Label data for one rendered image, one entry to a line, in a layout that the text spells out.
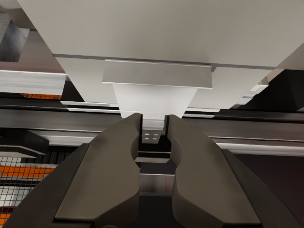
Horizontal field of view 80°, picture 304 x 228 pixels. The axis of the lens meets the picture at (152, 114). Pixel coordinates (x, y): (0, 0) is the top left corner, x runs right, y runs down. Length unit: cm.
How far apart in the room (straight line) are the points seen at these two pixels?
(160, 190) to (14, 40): 28
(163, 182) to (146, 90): 11
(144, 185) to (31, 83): 21
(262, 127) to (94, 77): 47
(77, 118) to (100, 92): 30
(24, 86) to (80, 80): 13
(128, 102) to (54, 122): 33
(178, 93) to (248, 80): 7
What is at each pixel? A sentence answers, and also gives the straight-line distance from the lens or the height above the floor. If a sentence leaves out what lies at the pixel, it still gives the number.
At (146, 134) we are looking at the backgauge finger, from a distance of 33.
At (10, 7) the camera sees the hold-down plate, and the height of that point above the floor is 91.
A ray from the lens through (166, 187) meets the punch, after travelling 22.
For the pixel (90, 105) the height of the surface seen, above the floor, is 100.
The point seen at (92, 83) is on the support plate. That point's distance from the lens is 19.
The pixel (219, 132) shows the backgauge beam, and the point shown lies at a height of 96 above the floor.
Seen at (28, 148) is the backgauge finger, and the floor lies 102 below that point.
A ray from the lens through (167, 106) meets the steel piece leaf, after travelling 22.
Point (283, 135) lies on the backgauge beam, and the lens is 60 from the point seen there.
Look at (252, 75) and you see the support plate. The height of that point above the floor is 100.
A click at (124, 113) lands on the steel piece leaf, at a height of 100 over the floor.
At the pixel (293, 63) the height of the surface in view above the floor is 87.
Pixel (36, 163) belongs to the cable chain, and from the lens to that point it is 68.
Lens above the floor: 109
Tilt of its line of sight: 22 degrees down
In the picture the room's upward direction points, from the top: 178 degrees counter-clockwise
